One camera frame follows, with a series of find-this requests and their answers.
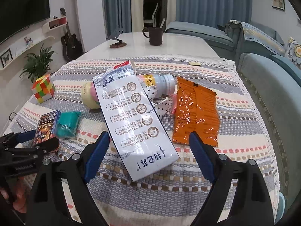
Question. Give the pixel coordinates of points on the black television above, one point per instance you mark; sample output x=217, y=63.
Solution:
x=21, y=9

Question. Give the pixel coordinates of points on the framed butterfly picture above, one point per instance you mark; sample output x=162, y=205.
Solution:
x=6, y=58

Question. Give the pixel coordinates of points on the blue sofa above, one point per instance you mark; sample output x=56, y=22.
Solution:
x=235, y=37

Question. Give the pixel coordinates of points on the long white printed carton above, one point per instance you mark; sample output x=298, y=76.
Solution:
x=131, y=122

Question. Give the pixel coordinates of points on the teal plastic bag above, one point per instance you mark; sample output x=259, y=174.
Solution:
x=68, y=124

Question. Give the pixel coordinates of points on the blue armchair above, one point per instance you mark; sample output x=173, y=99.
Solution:
x=277, y=113

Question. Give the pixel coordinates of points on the white bottle with yellow label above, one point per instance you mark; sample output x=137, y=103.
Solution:
x=162, y=82

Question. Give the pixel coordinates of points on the white curved wall shelf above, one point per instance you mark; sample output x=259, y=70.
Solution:
x=28, y=49

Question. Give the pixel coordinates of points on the colourful puzzle cube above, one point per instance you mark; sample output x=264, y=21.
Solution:
x=43, y=88

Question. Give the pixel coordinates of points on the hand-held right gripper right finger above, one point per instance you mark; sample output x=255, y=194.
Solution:
x=199, y=155

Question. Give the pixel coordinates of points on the green potted plant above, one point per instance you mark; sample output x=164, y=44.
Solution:
x=37, y=63

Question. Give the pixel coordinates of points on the blue curtain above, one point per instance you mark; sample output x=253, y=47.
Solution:
x=117, y=4
x=211, y=0

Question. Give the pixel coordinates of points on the white red wall shelf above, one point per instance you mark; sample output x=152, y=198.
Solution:
x=56, y=23

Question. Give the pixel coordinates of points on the dark brown mug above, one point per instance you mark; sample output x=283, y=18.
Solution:
x=155, y=36

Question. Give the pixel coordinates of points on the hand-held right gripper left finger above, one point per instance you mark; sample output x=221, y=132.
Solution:
x=98, y=155

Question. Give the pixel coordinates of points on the small colourful figurine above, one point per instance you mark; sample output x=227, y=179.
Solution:
x=28, y=42

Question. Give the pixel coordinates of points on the floral cushion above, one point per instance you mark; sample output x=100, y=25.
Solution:
x=294, y=51

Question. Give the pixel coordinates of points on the pink plastic wrapper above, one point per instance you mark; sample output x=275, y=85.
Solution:
x=174, y=106

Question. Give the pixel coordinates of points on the striped woven tablecloth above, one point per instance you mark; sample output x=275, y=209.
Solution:
x=235, y=127

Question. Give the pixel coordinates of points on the person's left hand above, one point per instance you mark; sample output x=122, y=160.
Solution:
x=17, y=197

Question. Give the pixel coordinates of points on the black tablet stand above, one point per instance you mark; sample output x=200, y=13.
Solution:
x=116, y=38

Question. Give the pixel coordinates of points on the white polka dot wrapper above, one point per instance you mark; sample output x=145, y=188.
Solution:
x=162, y=108

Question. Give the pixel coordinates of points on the small yellow eraser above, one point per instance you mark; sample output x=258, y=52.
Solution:
x=194, y=63

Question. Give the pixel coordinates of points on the pastel yellow pink cup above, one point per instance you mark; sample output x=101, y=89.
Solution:
x=89, y=94

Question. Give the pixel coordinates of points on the orange foil packet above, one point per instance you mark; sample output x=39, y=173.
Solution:
x=195, y=108

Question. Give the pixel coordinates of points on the grey utensil in mug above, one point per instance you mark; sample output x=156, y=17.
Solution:
x=162, y=23
x=155, y=16

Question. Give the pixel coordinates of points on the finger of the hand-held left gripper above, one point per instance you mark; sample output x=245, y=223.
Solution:
x=47, y=144
x=25, y=136

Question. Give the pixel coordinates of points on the black acoustic guitar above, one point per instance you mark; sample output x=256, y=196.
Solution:
x=70, y=44

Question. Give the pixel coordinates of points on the dark printed card box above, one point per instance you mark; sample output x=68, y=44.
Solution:
x=45, y=124

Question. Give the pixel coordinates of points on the white standing air conditioner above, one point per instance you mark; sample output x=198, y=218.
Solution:
x=90, y=16

